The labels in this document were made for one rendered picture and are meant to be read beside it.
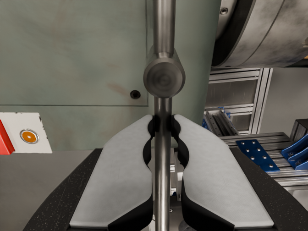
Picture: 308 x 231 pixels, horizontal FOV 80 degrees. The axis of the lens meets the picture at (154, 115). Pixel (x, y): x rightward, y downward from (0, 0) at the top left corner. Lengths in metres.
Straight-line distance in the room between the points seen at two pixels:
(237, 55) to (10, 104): 0.35
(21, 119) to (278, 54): 0.40
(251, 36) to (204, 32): 0.08
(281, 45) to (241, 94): 1.20
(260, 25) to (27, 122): 0.35
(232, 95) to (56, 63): 1.35
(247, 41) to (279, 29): 0.04
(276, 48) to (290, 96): 1.66
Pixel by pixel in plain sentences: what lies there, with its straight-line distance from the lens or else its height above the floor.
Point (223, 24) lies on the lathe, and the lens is 0.34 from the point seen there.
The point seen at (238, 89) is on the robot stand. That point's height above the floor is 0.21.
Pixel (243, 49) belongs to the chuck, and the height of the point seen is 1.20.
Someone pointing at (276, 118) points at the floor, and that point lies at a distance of 2.05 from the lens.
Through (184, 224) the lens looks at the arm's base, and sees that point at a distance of 0.63.
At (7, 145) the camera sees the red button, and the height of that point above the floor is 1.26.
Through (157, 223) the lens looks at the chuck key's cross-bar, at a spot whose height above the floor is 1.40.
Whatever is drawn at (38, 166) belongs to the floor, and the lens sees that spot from 2.48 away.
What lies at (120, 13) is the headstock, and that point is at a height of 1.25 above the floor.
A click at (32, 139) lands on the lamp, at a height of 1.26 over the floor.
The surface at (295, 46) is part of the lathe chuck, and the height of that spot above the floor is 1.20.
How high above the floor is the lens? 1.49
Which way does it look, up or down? 60 degrees down
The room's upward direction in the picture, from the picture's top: 179 degrees counter-clockwise
